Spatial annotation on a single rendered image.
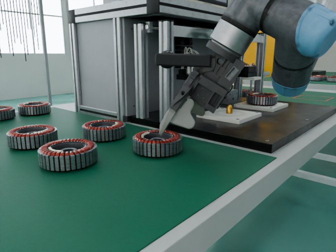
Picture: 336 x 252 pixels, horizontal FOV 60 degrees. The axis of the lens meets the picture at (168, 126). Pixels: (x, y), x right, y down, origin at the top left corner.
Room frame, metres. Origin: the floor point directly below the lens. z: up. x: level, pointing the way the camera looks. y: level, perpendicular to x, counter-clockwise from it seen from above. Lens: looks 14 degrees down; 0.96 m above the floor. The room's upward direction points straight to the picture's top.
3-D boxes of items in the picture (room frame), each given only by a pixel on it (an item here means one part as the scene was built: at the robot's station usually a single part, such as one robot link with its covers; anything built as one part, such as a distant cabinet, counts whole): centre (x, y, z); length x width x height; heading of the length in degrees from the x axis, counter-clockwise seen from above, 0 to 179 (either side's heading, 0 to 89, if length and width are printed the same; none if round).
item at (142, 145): (0.63, 0.02, 0.77); 0.11 x 0.11 x 0.04
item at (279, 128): (1.01, -0.26, 0.76); 0.64 x 0.47 x 0.02; 139
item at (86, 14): (1.21, -0.03, 1.09); 0.68 x 0.44 x 0.05; 139
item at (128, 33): (1.17, -0.08, 0.92); 0.66 x 0.01 x 0.30; 139
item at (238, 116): (0.91, -0.19, 0.78); 0.15 x 0.15 x 0.01; 49
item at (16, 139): (0.68, 0.33, 0.77); 0.11 x 0.11 x 0.04
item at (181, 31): (1.07, -0.20, 1.03); 0.62 x 0.01 x 0.03; 139
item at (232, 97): (1.19, -0.24, 0.80); 0.07 x 0.05 x 0.06; 139
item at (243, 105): (1.09, -0.35, 0.78); 0.15 x 0.15 x 0.01; 49
